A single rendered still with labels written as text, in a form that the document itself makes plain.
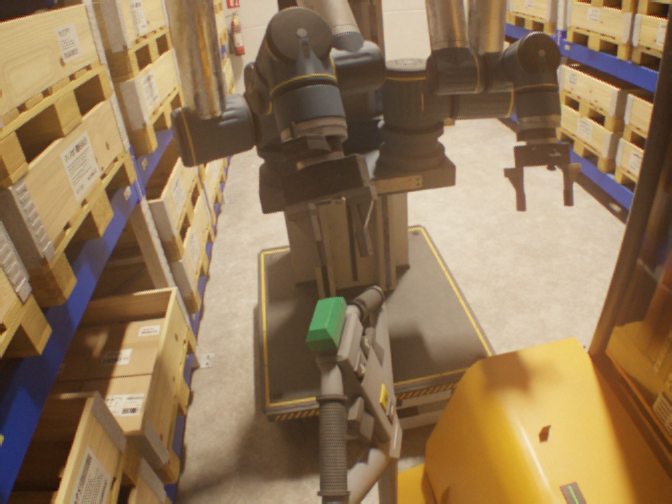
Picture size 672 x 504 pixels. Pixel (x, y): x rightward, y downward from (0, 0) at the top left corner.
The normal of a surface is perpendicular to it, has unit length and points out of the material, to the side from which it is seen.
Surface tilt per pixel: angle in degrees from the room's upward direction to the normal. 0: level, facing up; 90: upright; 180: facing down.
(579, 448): 0
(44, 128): 90
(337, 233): 90
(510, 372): 0
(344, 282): 90
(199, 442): 0
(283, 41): 59
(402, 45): 90
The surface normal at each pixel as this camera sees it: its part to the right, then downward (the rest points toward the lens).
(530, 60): -0.07, 0.22
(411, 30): 0.12, 0.55
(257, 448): -0.10, -0.82
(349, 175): -0.33, 0.11
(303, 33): 0.30, -0.04
